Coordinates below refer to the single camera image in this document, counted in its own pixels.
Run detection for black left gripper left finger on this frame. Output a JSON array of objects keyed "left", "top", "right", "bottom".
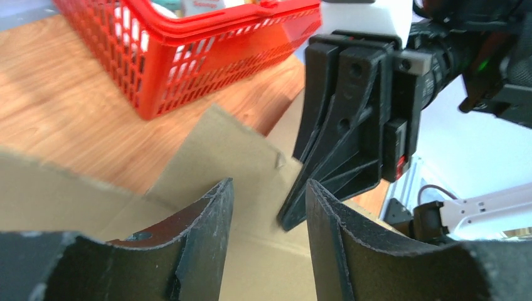
[{"left": 1, "top": 178, "right": 234, "bottom": 300}]

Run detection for red plastic basket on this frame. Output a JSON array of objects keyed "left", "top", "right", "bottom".
[{"left": 55, "top": 1, "right": 321, "bottom": 120}]

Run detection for cardboard sheet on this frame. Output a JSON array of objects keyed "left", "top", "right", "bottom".
[{"left": 1, "top": 97, "right": 319, "bottom": 300}]

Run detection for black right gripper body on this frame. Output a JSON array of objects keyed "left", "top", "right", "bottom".
[{"left": 309, "top": 22, "right": 470, "bottom": 182}]

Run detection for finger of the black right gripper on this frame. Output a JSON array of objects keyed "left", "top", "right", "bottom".
[
  {"left": 279, "top": 46, "right": 393, "bottom": 231},
  {"left": 293, "top": 43, "right": 340, "bottom": 163}
]

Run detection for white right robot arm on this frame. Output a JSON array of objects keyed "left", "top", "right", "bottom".
[{"left": 277, "top": 1, "right": 531, "bottom": 244}]

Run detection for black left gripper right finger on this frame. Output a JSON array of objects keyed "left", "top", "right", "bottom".
[{"left": 306, "top": 180, "right": 531, "bottom": 300}]

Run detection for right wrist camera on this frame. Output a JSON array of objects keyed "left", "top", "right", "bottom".
[{"left": 319, "top": 0, "right": 413, "bottom": 43}]

